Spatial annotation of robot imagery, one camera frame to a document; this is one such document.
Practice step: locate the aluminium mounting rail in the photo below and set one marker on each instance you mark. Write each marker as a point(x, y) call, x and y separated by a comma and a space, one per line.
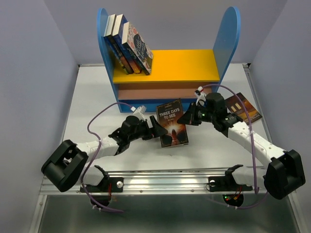
point(152, 183)

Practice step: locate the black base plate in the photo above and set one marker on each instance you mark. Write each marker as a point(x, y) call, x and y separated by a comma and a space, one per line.
point(225, 183)
point(111, 184)

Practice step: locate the Jane Eyre book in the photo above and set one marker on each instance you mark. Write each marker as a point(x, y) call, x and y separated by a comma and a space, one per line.
point(117, 35)

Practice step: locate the Edward Tulane book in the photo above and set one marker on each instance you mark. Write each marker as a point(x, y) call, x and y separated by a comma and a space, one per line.
point(235, 106)

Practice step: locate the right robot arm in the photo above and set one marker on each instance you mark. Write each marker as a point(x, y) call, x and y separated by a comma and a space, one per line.
point(282, 171)

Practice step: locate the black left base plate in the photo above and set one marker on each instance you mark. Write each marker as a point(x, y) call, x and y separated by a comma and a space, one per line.
point(111, 184)

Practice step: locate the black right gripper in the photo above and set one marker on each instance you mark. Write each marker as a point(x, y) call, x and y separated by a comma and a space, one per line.
point(188, 118)

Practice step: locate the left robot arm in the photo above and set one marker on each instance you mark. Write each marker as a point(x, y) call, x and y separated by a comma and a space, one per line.
point(72, 163)

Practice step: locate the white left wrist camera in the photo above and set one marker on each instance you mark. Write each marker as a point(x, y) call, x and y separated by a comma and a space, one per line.
point(139, 112)

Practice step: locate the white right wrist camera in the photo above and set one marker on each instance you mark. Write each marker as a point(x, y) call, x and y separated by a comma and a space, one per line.
point(201, 96)

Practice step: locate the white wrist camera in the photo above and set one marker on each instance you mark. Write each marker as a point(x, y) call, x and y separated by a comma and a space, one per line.
point(139, 112)
point(201, 96)

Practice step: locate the Three Days to See book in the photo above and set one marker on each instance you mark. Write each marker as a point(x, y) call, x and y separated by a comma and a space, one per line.
point(167, 115)

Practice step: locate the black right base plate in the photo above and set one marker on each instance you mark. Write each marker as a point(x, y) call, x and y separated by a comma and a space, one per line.
point(225, 183)

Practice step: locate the blue wooden bookshelf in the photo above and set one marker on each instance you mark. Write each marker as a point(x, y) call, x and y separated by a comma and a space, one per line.
point(175, 73)

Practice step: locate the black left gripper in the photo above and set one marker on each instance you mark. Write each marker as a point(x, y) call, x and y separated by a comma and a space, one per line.
point(156, 131)

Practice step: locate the Animal Farm book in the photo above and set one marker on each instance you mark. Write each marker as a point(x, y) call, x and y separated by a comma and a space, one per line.
point(111, 42)

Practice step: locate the Little Women book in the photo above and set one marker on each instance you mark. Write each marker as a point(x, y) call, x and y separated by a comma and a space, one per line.
point(138, 49)

